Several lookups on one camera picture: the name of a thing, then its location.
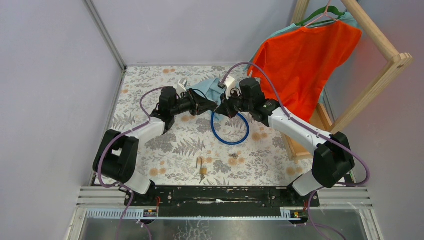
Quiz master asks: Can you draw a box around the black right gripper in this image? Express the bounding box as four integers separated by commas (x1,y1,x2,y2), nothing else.
217,88,253,119

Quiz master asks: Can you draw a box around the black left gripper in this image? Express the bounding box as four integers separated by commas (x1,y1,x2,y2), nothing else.
170,88,215,117

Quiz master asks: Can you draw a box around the blue cable lock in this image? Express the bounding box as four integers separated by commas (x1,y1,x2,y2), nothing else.
210,112,251,146

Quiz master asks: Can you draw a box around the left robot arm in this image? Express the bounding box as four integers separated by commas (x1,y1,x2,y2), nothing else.
92,86,218,206

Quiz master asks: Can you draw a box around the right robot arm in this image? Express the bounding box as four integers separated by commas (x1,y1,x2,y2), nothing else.
215,77,355,206

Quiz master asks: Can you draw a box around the brass padlock with key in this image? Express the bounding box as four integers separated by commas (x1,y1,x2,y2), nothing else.
196,156,207,184

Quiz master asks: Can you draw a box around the light blue towel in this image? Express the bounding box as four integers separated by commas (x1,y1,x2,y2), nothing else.
190,78,225,105

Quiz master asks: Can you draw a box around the orange t-shirt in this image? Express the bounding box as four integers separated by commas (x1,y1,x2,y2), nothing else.
247,21,362,121

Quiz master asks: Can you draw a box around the pink clothes hanger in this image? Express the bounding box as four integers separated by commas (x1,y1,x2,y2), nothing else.
301,0,344,27

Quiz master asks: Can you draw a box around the green clothes hanger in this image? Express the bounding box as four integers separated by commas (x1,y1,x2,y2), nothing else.
295,5,345,27

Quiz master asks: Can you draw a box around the teal t-shirt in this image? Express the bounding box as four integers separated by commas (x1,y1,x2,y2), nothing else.
244,11,360,70

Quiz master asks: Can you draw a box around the wooden clothes rack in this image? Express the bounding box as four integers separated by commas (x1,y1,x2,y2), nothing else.
280,0,415,162

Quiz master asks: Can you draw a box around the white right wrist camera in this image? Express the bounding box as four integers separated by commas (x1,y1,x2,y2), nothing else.
218,75,236,100

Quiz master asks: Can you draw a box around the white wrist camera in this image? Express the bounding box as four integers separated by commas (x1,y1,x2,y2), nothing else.
218,75,236,100
173,78,188,96

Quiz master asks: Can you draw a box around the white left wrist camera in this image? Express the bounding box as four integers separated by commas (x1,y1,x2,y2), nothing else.
173,78,188,96

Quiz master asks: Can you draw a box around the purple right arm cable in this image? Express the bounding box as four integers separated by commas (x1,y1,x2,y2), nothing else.
220,61,371,240

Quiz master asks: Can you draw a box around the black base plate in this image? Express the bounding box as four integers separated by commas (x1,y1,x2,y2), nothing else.
124,185,320,210

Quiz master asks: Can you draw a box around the aluminium slotted rail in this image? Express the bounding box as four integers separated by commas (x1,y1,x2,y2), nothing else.
86,206,309,222

